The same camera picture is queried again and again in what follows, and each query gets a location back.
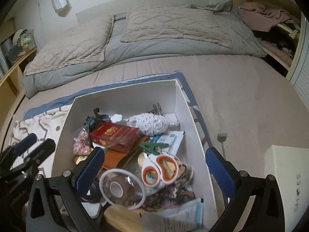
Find bag of pink snacks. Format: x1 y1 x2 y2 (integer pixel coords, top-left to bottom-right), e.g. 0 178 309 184
73 126 90 156

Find red cigarette pack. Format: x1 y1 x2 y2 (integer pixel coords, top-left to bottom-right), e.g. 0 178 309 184
90 122 139 154

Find orange white scissors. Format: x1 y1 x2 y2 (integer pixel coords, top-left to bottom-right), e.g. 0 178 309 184
141 152 179 188

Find white remote control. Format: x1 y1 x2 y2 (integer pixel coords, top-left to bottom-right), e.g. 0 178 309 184
60 202 101 219

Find black round tin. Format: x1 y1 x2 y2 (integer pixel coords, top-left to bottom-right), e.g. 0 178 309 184
80 180 102 203

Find white teal paper packet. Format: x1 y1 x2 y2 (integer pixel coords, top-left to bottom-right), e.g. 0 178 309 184
141 198 204 232

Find cartoon bear blanket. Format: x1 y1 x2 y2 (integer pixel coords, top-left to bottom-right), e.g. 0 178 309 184
10 72 212 177

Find white shoe box lid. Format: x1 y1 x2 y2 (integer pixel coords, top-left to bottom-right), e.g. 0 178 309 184
265 145 308 231

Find wooden side shelf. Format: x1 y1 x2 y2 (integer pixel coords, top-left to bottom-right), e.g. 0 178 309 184
1 47 37 129

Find clear tape roll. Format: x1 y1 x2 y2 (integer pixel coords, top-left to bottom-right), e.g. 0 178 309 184
99 169 146 210

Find brown leather case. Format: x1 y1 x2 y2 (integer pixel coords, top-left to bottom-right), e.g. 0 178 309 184
102 150 127 170

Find dark blue figurine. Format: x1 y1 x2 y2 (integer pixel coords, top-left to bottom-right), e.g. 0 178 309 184
84 107 110 129

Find metal back scratcher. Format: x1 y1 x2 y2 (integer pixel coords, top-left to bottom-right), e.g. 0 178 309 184
217 133 227 159

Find white plastic bottle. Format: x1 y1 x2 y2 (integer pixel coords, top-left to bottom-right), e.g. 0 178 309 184
110 114 123 123

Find green hair clip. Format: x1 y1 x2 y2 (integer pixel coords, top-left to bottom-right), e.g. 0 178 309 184
140 141 169 156

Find white cap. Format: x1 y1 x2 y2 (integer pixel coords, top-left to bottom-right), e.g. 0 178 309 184
12 28 27 44

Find white knitted cloth ball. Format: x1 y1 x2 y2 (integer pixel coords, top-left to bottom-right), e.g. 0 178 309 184
127 113 168 137

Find left beige quilted blanket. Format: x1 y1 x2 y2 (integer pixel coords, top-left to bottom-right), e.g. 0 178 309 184
24 15 115 76

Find beige quilted blanket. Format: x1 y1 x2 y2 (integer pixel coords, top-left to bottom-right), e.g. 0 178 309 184
121 6 232 49
24 15 115 76

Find white louvered door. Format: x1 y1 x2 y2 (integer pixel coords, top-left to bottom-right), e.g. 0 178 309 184
286 14 308 108

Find white cardboard box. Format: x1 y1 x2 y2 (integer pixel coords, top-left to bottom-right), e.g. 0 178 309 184
51 80 218 231

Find grey folded duvet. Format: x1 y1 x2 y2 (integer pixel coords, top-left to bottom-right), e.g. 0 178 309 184
22 0 266 98

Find white headboard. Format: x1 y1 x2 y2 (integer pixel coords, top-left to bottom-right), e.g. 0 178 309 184
76 0 209 24

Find pink clothes pile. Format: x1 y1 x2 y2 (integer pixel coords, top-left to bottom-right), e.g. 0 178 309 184
238 2 291 32

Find right beige quilted blanket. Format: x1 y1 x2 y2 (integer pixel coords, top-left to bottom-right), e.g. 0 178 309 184
121 6 232 49

